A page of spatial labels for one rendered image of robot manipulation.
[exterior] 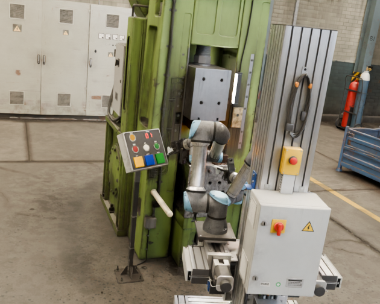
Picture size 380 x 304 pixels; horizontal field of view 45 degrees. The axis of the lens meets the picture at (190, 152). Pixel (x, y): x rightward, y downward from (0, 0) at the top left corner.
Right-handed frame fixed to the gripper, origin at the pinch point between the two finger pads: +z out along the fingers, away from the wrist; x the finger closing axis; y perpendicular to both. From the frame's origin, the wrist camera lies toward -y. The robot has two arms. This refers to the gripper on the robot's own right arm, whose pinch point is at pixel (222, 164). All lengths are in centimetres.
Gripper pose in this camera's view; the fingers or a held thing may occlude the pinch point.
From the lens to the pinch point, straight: 342.2
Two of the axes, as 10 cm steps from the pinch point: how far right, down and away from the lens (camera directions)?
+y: -1.1, 9.6, 2.7
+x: 9.3, 0.0, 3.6
